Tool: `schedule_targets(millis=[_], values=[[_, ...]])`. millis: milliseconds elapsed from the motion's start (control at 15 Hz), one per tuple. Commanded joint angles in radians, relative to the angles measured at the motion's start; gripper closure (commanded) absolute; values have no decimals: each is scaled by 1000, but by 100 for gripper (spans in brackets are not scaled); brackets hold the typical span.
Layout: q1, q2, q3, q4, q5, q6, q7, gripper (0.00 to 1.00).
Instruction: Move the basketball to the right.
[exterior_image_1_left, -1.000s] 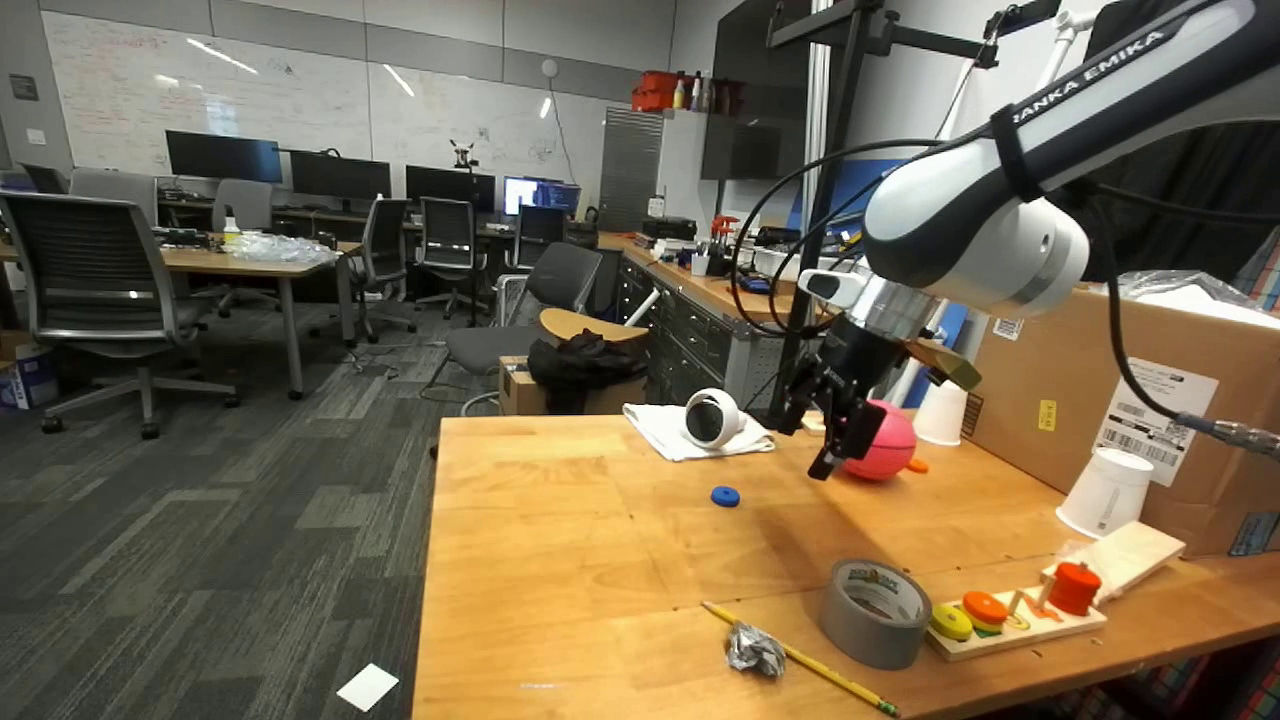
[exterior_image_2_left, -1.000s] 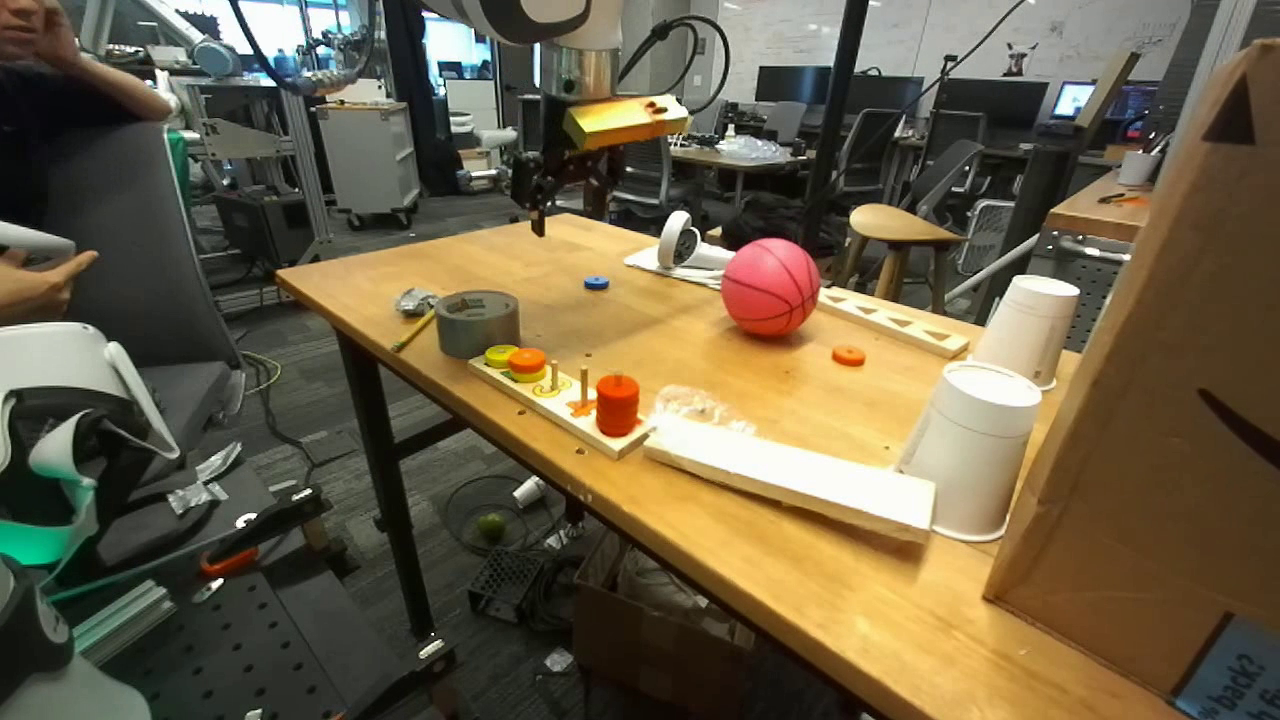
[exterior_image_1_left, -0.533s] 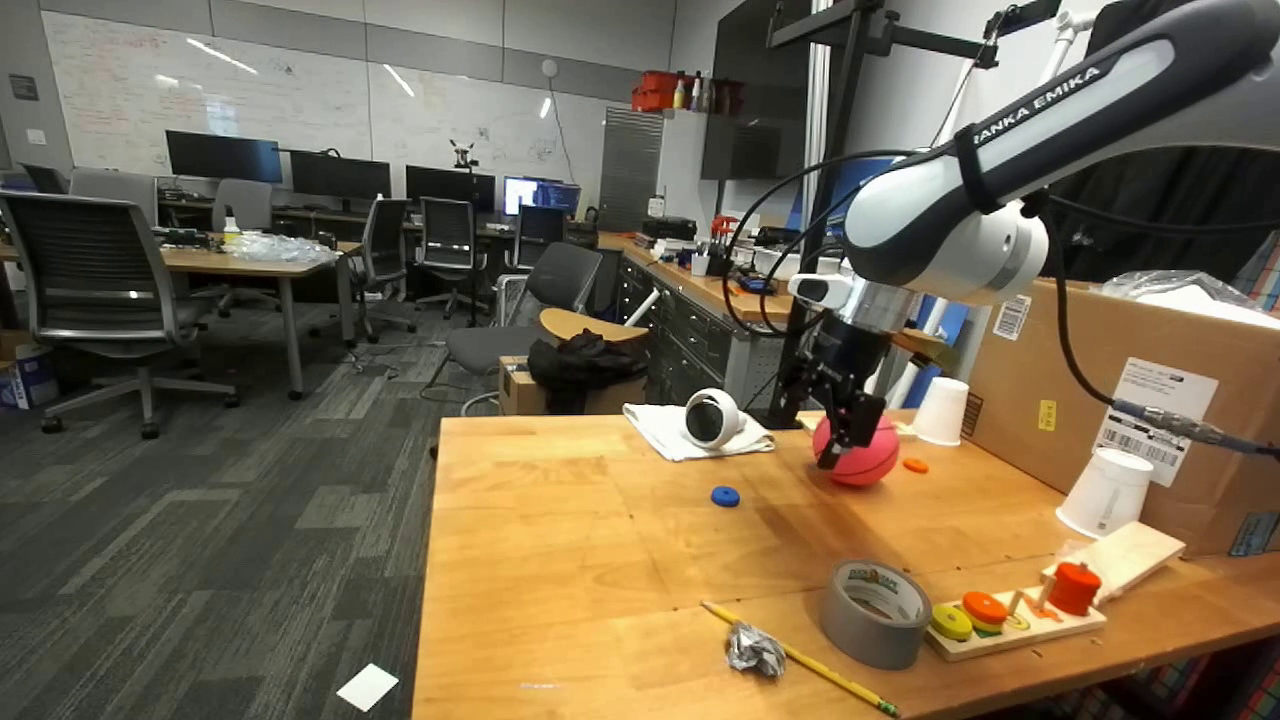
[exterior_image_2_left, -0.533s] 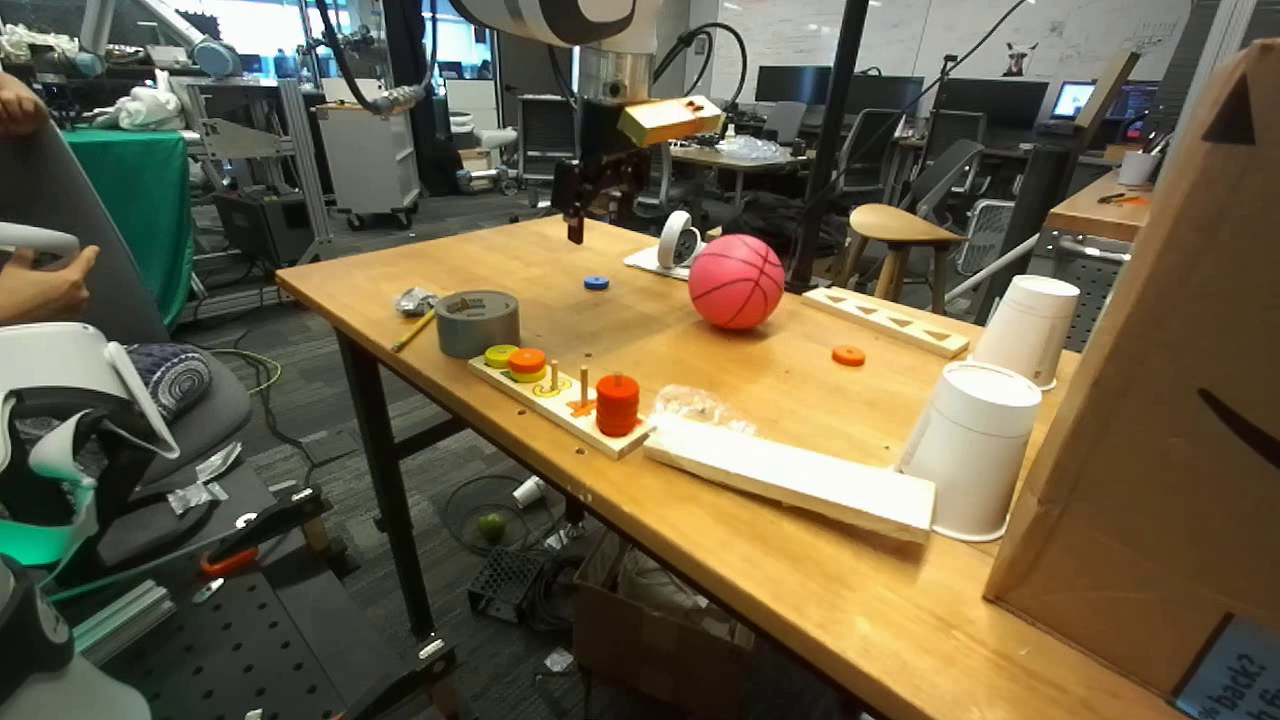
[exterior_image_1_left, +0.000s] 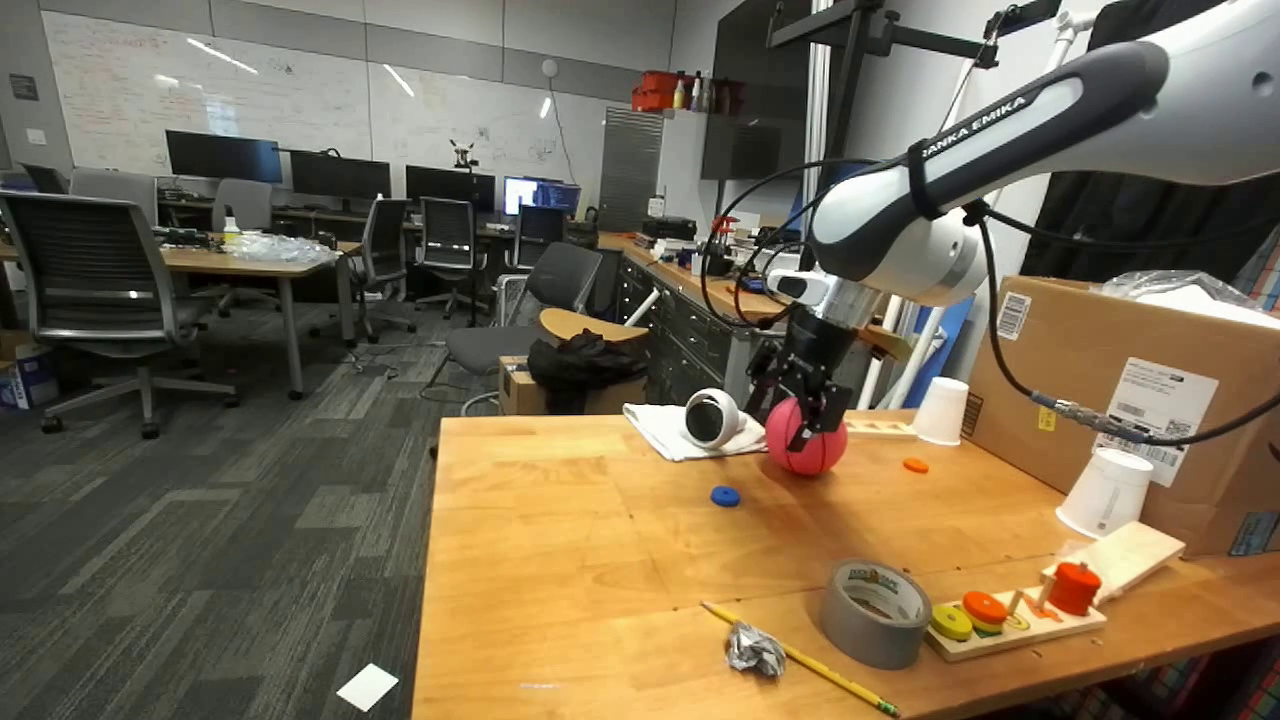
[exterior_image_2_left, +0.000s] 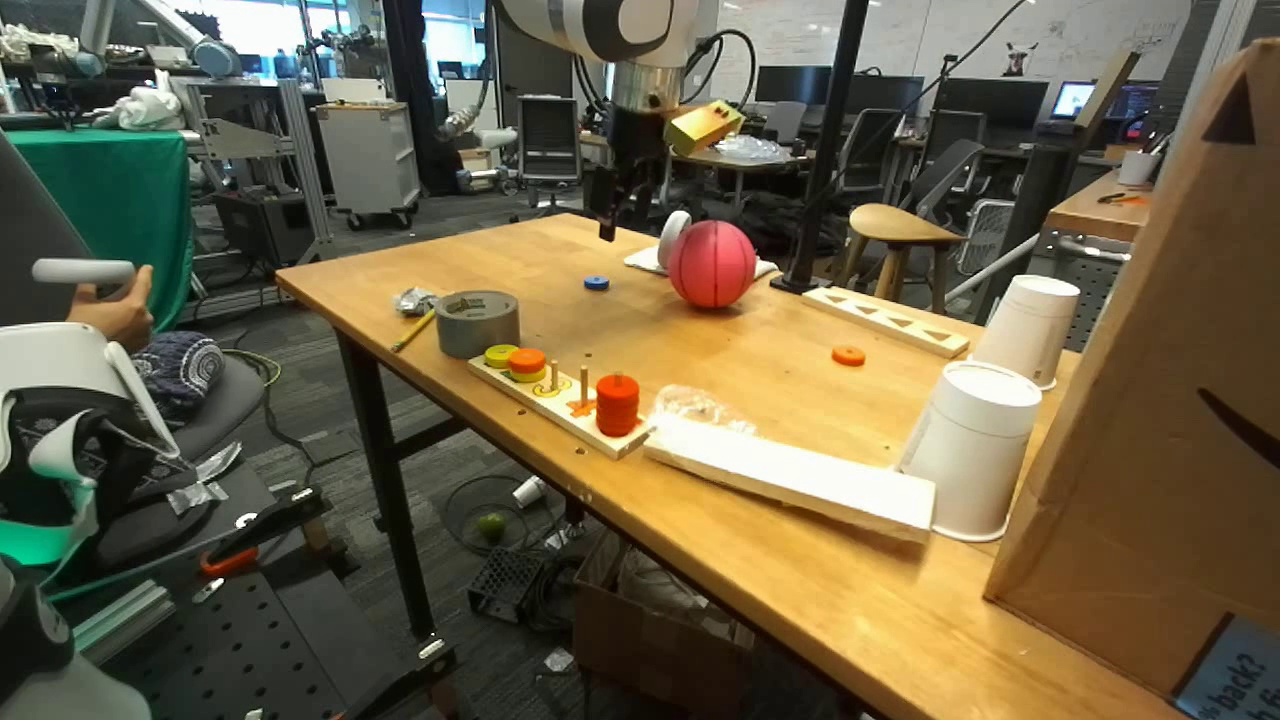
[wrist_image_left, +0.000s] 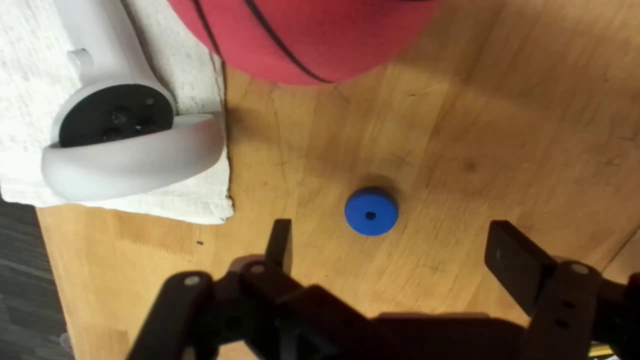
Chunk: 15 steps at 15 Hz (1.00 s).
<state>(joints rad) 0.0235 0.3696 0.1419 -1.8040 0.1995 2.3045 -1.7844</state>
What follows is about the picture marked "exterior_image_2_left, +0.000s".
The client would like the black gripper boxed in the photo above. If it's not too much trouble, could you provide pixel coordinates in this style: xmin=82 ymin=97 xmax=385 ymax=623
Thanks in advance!
xmin=594 ymin=109 xmax=673 ymax=249

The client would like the pink basketball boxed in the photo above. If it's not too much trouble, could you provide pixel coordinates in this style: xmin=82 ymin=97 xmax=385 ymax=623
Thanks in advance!
xmin=664 ymin=218 xmax=759 ymax=316

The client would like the white VR controller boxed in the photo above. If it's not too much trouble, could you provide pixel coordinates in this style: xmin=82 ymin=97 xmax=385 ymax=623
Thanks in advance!
xmin=27 ymin=254 xmax=140 ymax=291

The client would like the person's hand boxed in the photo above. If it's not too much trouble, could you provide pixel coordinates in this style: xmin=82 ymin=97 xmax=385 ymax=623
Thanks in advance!
xmin=67 ymin=262 xmax=162 ymax=354

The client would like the white cloth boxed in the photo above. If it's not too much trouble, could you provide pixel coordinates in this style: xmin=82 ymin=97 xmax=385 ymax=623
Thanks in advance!
xmin=620 ymin=237 xmax=782 ymax=295

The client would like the black mesh office chair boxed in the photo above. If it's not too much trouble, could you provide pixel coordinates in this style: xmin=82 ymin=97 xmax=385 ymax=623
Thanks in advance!
xmin=515 ymin=91 xmax=584 ymax=193

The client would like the black backpack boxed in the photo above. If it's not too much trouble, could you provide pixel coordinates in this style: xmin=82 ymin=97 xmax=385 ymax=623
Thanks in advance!
xmin=743 ymin=189 xmax=857 ymax=270

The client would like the wooden office desk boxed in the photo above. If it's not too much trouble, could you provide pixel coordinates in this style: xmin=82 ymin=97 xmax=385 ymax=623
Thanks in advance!
xmin=737 ymin=134 xmax=822 ymax=210

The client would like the red cylinder block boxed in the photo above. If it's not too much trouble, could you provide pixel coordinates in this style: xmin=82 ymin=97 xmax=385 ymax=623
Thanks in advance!
xmin=594 ymin=371 xmax=645 ymax=439

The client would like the black computer monitor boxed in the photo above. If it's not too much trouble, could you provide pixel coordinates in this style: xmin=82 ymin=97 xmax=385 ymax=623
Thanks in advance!
xmin=751 ymin=61 xmax=838 ymax=113
xmin=931 ymin=77 xmax=1052 ymax=135

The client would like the wooden stacking toy board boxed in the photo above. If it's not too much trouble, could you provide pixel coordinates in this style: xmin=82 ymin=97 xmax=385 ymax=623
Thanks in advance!
xmin=466 ymin=350 xmax=656 ymax=460

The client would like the black vertical pole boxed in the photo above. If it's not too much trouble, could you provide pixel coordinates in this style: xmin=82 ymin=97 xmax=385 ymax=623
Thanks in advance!
xmin=782 ymin=0 xmax=871 ymax=295

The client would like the yellow pencil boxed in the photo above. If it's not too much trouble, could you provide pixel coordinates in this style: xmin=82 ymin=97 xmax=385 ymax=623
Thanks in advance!
xmin=390 ymin=310 xmax=446 ymax=356

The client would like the white rolling cart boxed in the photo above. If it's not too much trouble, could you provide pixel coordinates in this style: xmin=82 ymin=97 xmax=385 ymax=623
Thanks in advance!
xmin=316 ymin=97 xmax=425 ymax=234

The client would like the round wooden stool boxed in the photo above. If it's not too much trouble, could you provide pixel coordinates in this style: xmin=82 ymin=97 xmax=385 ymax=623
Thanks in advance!
xmin=839 ymin=201 xmax=969 ymax=310

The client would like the long wooden shape sorter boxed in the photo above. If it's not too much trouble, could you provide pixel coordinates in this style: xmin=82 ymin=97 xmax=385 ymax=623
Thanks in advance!
xmin=802 ymin=286 xmax=975 ymax=360

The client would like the white flat board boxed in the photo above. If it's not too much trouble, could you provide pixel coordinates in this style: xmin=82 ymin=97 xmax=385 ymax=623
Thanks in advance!
xmin=645 ymin=412 xmax=946 ymax=547

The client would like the black metal table leg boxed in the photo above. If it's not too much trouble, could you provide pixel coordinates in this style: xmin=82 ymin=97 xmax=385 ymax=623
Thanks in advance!
xmin=333 ymin=334 xmax=457 ymax=678

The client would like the black keyboard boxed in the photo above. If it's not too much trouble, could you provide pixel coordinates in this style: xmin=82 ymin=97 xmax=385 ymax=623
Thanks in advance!
xmin=467 ymin=529 xmax=582 ymax=633

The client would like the white paper cup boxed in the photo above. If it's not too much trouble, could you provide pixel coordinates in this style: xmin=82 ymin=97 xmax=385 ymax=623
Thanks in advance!
xmin=975 ymin=271 xmax=1084 ymax=392
xmin=895 ymin=360 xmax=1048 ymax=543

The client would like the black slanted stand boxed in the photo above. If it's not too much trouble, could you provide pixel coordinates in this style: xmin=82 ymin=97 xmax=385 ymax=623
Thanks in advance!
xmin=995 ymin=48 xmax=1148 ymax=262

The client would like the brown cardboard box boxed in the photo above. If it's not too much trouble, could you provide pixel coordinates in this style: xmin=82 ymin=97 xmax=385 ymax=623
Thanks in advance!
xmin=574 ymin=579 xmax=771 ymax=720

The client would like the lit blue computer screen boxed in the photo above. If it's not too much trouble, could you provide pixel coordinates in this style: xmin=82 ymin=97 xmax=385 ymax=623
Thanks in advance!
xmin=1048 ymin=77 xmax=1108 ymax=128

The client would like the wooden top workbench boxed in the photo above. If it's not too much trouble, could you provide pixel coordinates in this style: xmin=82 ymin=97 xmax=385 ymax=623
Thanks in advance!
xmin=1046 ymin=172 xmax=1166 ymax=249

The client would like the blue patterned bag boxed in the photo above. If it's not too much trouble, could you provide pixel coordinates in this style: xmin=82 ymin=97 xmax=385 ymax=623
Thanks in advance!
xmin=129 ymin=327 xmax=233 ymax=427

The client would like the green table cloth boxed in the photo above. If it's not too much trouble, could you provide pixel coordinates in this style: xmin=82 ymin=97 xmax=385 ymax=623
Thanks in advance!
xmin=3 ymin=128 xmax=196 ymax=336

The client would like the large cardboard box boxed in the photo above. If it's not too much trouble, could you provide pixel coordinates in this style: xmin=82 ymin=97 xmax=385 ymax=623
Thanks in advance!
xmin=979 ymin=35 xmax=1280 ymax=720

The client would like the black perforated breadboard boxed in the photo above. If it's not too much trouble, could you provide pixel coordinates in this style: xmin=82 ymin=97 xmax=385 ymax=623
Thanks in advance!
xmin=112 ymin=526 xmax=457 ymax=720

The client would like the white VR headset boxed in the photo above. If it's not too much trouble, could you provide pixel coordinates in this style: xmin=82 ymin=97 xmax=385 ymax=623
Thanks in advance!
xmin=0 ymin=316 xmax=186 ymax=571

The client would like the grey fabric office chair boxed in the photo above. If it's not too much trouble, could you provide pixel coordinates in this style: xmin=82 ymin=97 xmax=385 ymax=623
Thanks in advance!
xmin=0 ymin=134 xmax=276 ymax=452

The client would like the aluminium extrusion bar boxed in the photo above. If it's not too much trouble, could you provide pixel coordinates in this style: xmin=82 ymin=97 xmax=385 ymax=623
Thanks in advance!
xmin=73 ymin=577 xmax=179 ymax=668

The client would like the white round camera device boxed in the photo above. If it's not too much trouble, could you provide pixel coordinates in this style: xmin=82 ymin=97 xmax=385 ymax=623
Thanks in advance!
xmin=656 ymin=210 xmax=698 ymax=271

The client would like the orange stacking ring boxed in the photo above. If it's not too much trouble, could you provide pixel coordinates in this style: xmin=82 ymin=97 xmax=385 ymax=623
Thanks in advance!
xmin=504 ymin=350 xmax=554 ymax=388

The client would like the grey duct tape roll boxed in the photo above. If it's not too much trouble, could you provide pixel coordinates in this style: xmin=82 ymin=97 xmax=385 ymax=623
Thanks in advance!
xmin=432 ymin=288 xmax=525 ymax=360

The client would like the orange handled tool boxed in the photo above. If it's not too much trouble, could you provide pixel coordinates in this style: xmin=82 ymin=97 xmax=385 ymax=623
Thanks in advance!
xmin=196 ymin=541 xmax=265 ymax=579

